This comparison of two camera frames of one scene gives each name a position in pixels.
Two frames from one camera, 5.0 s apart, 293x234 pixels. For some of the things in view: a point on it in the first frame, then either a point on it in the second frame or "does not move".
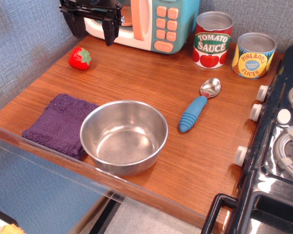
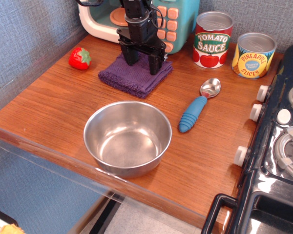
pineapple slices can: x=253 y=55 does not move
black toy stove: x=270 y=201 does not move
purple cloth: x=58 y=125 -> x=136 y=80
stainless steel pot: x=124 y=137 does not move
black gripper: x=109 y=10 -> x=143 y=35
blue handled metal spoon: x=209 y=88 does not move
